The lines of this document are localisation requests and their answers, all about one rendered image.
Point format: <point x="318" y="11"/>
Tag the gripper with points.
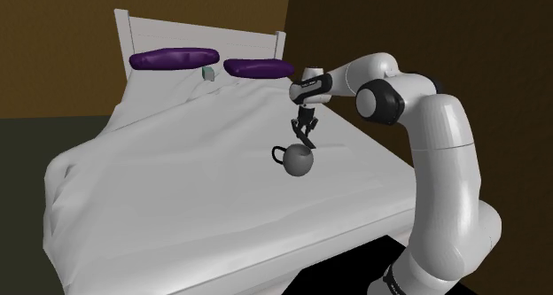
<point x="306" y="114"/>

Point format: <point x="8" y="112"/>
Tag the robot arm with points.
<point x="445" y="173"/>

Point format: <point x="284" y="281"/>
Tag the grey round mug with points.
<point x="297" y="159"/>

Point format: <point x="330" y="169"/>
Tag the short purple pillow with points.
<point x="258" y="68"/>

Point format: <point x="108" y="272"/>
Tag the small teal box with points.
<point x="208" y="73"/>

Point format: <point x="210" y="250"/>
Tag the white bed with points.
<point x="186" y="190"/>

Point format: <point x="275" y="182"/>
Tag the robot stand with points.
<point x="341" y="272"/>

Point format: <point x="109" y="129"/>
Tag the long purple pillow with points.
<point x="174" y="58"/>

